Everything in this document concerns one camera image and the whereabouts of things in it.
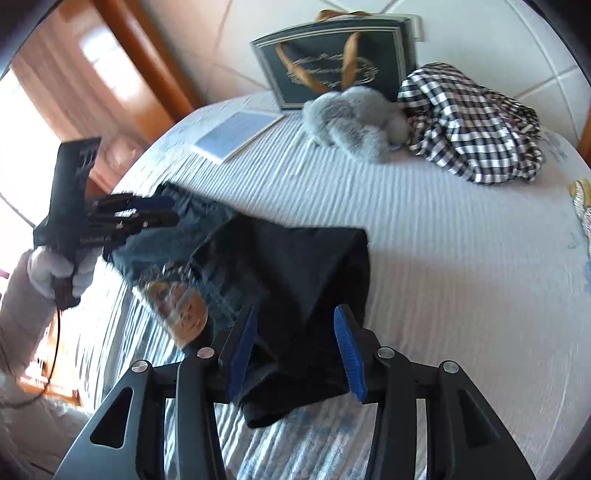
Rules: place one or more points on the black white checked cloth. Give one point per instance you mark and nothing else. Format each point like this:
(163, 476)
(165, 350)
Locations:
(466, 124)

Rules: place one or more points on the person's left forearm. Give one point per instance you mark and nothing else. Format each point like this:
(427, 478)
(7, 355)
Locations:
(23, 323)

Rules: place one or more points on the yellow embroidered cloth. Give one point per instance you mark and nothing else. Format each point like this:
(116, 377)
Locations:
(582, 217)

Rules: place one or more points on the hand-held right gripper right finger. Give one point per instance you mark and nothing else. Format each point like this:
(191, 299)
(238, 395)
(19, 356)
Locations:
(348, 355)

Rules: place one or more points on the white booklet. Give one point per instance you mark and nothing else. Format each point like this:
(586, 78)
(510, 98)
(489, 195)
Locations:
(235, 134)

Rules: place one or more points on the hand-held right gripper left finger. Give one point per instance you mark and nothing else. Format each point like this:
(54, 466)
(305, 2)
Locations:
(240, 355)

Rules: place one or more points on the wooden headboard frame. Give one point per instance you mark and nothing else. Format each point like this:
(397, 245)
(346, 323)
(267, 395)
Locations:
(152, 69)

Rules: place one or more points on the blue jeans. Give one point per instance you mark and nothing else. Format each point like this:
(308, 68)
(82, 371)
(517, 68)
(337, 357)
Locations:
(152, 249)

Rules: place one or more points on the black gift bag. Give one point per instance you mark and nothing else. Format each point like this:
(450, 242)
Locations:
(323, 60)

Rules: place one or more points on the white padded headboard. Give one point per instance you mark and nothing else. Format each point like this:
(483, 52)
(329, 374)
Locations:
(231, 46)

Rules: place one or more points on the striped pale bed sheet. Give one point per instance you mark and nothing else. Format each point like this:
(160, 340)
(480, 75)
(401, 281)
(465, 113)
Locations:
(438, 277)

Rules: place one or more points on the person's left hand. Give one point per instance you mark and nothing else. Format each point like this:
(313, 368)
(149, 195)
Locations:
(41, 272)

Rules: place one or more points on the grey plush toy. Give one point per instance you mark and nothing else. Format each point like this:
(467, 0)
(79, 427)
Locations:
(351, 124)

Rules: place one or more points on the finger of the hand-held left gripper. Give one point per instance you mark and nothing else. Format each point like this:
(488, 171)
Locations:
(134, 204)
(138, 226)

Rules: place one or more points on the black garment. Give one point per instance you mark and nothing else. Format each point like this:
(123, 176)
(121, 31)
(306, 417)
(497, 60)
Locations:
(286, 277)

